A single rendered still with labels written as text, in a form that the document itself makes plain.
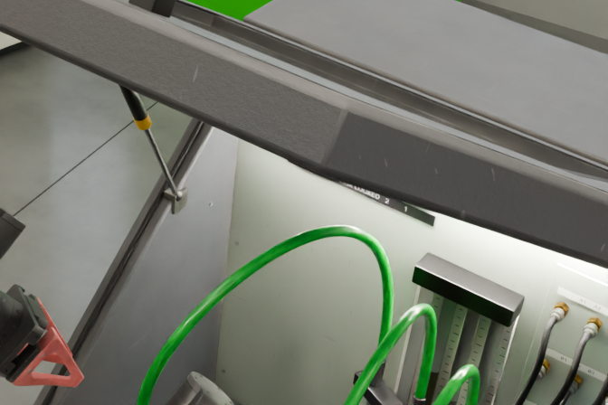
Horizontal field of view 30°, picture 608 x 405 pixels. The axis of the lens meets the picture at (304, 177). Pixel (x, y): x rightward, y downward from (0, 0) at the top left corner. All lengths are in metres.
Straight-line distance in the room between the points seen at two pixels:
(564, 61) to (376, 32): 0.26
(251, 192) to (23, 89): 2.73
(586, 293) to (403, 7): 0.51
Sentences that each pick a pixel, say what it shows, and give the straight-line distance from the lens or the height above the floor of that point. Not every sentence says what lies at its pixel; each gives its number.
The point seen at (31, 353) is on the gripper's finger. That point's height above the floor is 1.38.
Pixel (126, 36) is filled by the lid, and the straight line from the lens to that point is 0.56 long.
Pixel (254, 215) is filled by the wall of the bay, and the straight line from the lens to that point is 1.68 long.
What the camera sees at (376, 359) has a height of 1.36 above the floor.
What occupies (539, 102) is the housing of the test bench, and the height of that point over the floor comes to 1.50.
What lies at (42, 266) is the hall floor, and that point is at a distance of 3.49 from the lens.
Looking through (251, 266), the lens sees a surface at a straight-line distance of 1.28.
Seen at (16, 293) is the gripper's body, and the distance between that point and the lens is 1.26.
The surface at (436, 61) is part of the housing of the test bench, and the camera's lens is 1.56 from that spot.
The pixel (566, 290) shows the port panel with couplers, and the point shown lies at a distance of 1.48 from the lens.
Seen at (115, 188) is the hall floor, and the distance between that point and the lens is 3.81.
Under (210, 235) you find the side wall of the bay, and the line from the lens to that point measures 1.68.
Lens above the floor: 2.21
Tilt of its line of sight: 34 degrees down
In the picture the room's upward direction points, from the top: 8 degrees clockwise
